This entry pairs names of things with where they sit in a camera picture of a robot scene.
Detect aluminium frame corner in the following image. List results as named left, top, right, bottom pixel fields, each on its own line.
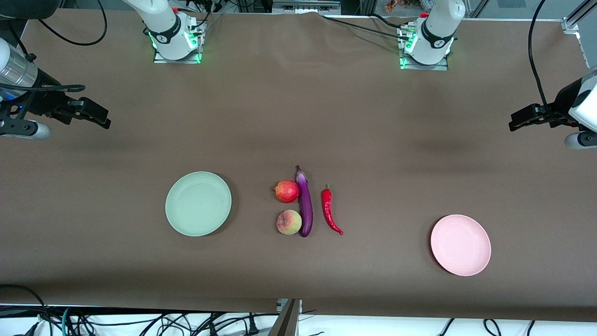
left=562, top=0, right=597, bottom=35

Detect tangled black floor cables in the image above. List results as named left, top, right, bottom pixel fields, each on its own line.
left=70, top=312, right=262, bottom=336

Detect pink round plate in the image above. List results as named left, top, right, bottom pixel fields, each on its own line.
left=430, top=214, right=492, bottom=277

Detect short thin black cable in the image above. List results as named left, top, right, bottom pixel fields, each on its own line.
left=371, top=13, right=405, bottom=28

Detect long thin black cable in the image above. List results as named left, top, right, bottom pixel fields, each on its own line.
left=322, top=15, right=411, bottom=40

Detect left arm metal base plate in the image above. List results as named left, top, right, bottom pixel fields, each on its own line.
left=399, top=26, right=449, bottom=71

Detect red chili pepper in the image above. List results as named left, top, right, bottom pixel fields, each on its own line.
left=321, top=183, right=344, bottom=235

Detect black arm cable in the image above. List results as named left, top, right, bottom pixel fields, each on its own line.
left=528, top=0, right=567, bottom=123
left=36, top=0, right=108, bottom=47

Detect aluminium profile beam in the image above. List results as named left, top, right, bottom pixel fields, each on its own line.
left=268, top=299, right=302, bottom=336

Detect red pomegranate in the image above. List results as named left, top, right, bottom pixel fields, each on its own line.
left=273, top=180, right=300, bottom=204

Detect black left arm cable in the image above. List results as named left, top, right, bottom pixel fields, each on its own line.
left=528, top=0, right=567, bottom=123

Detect yellow pink peach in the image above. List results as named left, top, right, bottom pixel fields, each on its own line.
left=277, top=210, right=302, bottom=235

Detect brown table cover sheet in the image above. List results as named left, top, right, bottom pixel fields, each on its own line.
left=0, top=8, right=597, bottom=322

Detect looping black floor cable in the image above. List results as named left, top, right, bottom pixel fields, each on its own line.
left=0, top=284, right=48, bottom=336

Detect grey metal box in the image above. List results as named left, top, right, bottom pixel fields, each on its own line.
left=272, top=0, right=341, bottom=14

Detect long purple eggplant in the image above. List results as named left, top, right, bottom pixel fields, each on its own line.
left=295, top=165, right=314, bottom=238

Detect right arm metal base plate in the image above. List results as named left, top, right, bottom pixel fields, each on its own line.
left=153, top=21, right=202, bottom=64

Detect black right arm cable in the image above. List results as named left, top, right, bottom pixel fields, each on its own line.
left=36, top=0, right=108, bottom=47

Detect pale green round plate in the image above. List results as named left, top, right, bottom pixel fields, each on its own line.
left=165, top=171, right=232, bottom=237

